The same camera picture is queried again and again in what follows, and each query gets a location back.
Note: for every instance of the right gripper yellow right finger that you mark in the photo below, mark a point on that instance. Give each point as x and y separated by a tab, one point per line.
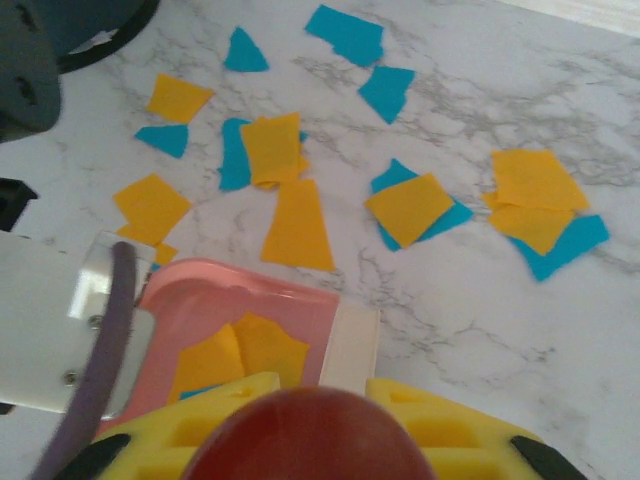
460	440

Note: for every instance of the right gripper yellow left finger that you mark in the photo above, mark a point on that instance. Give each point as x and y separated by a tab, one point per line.
150	440

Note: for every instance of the pink plastic dustpan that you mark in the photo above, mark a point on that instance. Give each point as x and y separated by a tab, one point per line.
280	310

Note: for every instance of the dark blue trash bin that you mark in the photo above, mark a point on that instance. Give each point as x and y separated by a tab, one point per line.
125	25

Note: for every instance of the blue triangular paper scrap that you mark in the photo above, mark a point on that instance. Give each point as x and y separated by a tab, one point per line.
244	55

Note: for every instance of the yellow trapezoid paper scrap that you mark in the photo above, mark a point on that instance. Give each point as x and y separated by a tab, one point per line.
297	230

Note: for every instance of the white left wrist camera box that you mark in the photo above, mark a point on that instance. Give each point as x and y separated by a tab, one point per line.
40	320

